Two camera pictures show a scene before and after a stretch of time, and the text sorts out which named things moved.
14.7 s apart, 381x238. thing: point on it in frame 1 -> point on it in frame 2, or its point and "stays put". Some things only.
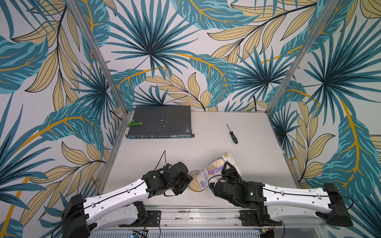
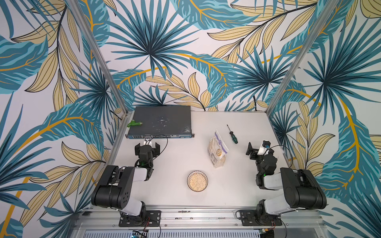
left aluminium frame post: x=99 y=55 stays put
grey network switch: x=164 y=121 stays put
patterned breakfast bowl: x=195 y=185 stays put
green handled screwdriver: x=234 y=139 stays put
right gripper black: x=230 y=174 -> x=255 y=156
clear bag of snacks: x=214 y=168 -> x=217 y=150
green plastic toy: x=133 y=123 stays put
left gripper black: x=187 y=179 -> x=156 y=150
